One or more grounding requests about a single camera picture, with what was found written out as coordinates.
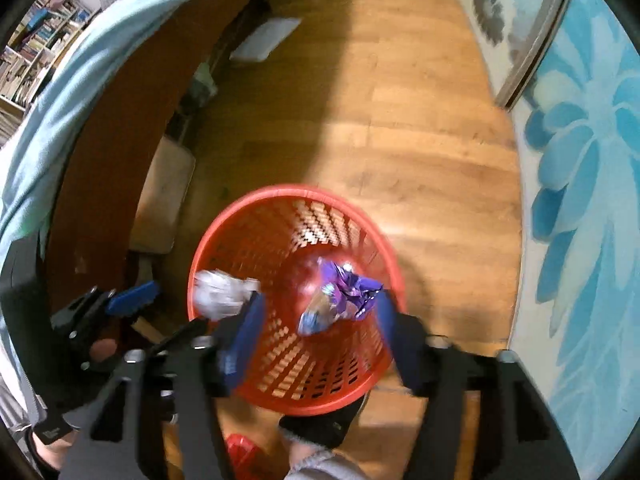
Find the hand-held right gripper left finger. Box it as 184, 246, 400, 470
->
60, 292, 267, 480

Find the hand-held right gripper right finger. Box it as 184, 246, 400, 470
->
375, 294, 581, 480

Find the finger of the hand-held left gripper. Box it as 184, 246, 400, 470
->
50, 282, 161, 341
147, 317, 210, 356

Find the white paper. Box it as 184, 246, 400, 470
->
194, 269, 262, 320

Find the red plastic mesh basket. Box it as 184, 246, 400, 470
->
187, 185, 407, 417

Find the purple snack wrapper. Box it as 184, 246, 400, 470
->
297, 257, 386, 336

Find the person's left forearm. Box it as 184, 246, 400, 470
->
27, 422, 81, 480

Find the person's left hand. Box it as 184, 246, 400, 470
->
90, 338, 117, 363

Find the cardboard scrap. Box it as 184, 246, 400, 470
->
131, 316, 167, 345

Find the beige cardboard sheet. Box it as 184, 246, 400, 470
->
129, 136, 197, 257

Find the black slipper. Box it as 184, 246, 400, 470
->
278, 394, 368, 452

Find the person's grey trouser leg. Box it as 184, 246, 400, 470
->
286, 439, 366, 480

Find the light blue blanket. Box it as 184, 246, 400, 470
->
0, 0, 268, 266

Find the pale green plastic bag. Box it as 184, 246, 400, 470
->
191, 62, 222, 112

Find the blue flower wardrobe door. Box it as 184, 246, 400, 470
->
509, 0, 640, 463

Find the white bookshelf with books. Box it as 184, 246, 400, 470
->
0, 0, 97, 147

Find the flat white box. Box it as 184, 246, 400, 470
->
229, 16, 304, 64

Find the grey flower wardrobe door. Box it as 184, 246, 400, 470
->
446, 0, 573, 108

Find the brown wooden bed frame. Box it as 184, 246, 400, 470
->
44, 0, 283, 326

